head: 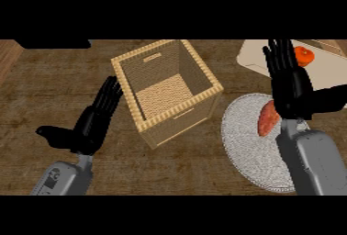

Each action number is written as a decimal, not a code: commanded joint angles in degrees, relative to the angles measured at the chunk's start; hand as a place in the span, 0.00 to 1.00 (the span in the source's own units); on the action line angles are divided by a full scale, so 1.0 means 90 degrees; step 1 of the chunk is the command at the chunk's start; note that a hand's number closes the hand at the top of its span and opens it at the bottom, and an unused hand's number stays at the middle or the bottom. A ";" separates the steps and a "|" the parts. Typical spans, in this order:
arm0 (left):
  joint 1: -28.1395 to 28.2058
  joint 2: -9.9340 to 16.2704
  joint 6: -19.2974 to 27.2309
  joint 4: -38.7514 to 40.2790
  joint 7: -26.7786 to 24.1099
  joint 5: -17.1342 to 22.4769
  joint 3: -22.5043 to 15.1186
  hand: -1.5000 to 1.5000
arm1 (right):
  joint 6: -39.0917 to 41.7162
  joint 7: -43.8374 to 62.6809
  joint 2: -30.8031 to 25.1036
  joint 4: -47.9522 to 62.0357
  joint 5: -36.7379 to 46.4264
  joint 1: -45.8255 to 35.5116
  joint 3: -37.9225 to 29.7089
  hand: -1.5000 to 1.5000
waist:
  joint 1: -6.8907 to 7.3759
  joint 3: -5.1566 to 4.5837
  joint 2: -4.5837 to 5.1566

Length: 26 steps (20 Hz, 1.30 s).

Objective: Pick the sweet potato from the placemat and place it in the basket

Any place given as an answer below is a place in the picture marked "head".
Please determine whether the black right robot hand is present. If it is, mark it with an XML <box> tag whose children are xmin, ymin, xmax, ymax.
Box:
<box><xmin>261</xmin><ymin>39</ymin><xmax>347</xmax><ymax>121</ymax></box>

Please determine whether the orange sweet potato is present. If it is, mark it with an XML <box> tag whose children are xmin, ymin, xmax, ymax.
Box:
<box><xmin>255</xmin><ymin>99</ymin><xmax>282</xmax><ymax>138</ymax></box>

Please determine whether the tan wicker basket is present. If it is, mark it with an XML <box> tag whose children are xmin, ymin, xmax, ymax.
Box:
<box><xmin>109</xmin><ymin>39</ymin><xmax>224</xmax><ymax>151</ymax></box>

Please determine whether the white round woven placemat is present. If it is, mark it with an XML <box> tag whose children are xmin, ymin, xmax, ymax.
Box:
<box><xmin>220</xmin><ymin>93</ymin><xmax>311</xmax><ymax>194</ymax></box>

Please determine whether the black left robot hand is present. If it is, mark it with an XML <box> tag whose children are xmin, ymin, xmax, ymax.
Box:
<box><xmin>35</xmin><ymin>75</ymin><xmax>124</xmax><ymax>156</ymax></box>

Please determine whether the beige cutting board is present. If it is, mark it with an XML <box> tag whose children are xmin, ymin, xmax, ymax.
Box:
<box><xmin>236</xmin><ymin>39</ymin><xmax>347</xmax><ymax>110</ymax></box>

